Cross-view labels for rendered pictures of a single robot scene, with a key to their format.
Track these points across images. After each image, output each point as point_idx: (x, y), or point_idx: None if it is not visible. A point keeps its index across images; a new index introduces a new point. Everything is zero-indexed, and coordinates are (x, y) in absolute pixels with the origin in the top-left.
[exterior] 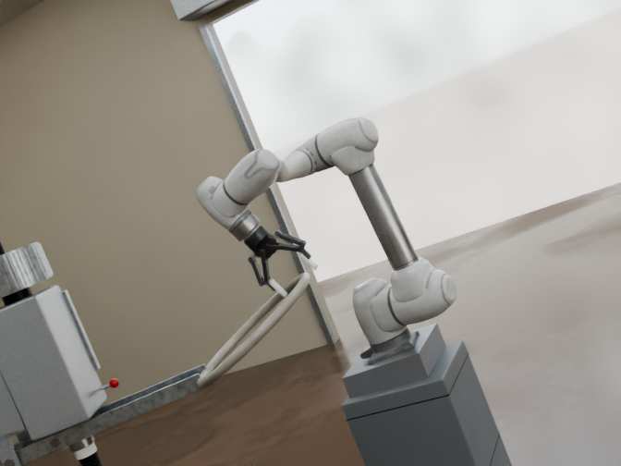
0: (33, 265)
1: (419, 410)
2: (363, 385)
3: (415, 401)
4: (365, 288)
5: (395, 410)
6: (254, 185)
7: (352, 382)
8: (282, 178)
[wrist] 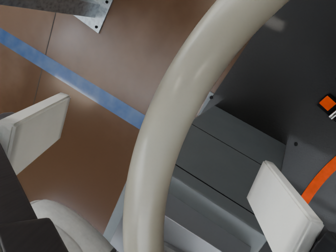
0: None
1: (185, 165)
2: (222, 237)
3: (181, 169)
4: None
5: (208, 183)
6: None
7: (234, 251)
8: None
